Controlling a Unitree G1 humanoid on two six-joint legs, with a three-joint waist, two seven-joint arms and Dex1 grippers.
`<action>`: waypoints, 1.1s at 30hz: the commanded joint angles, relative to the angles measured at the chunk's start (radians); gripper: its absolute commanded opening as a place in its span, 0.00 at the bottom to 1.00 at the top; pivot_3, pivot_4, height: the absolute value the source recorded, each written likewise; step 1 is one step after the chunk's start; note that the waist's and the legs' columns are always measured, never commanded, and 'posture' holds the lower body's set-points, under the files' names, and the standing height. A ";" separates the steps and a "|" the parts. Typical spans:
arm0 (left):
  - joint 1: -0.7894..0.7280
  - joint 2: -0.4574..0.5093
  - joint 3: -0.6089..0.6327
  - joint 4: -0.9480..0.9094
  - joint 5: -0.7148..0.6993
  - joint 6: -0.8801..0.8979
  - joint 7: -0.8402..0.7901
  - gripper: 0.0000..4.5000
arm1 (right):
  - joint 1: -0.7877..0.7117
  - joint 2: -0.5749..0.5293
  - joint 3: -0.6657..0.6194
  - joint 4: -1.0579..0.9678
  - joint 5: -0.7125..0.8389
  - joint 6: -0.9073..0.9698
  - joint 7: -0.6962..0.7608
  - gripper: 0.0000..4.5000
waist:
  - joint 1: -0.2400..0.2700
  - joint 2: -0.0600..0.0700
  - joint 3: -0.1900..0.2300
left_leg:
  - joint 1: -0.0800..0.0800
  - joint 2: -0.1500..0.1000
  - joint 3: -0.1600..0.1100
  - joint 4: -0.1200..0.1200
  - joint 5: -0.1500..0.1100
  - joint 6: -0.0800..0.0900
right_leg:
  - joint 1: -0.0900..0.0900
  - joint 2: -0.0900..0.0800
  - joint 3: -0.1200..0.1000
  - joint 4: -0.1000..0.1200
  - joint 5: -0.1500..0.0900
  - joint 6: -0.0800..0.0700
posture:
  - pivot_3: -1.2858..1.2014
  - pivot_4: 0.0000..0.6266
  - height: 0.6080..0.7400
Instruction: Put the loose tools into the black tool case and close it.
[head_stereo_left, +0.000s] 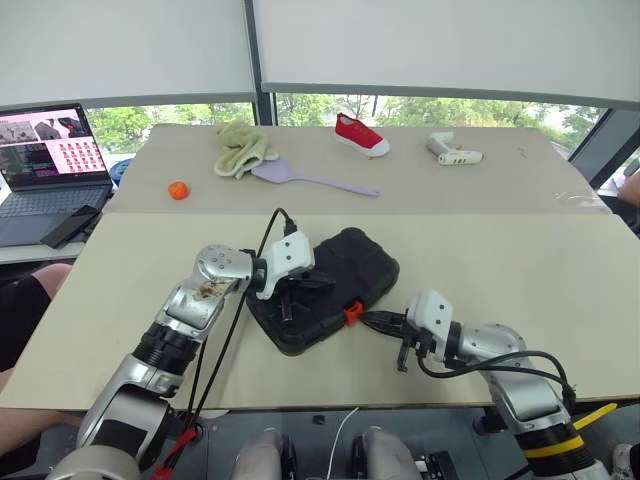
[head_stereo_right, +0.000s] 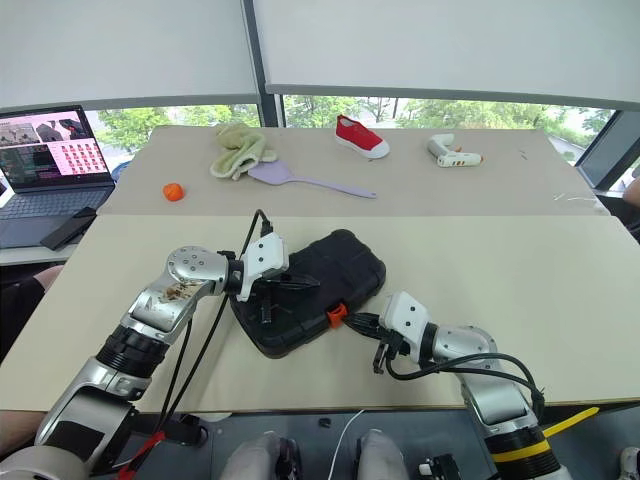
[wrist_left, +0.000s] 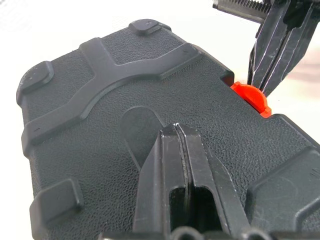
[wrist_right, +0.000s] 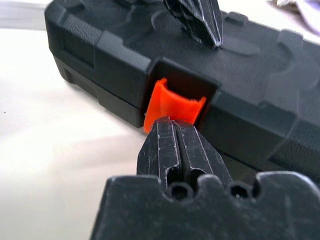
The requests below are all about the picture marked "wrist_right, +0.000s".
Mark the purple silicone spatula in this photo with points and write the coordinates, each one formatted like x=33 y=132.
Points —
x=312 y=12

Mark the black plastic tool case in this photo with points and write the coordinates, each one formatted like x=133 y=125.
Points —
x=112 y=62

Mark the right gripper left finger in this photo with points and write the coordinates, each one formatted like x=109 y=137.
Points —
x=160 y=155

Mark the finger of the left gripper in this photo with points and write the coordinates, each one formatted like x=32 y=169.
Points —
x=186 y=15
x=215 y=22

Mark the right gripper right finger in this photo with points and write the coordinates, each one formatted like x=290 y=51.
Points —
x=200 y=157

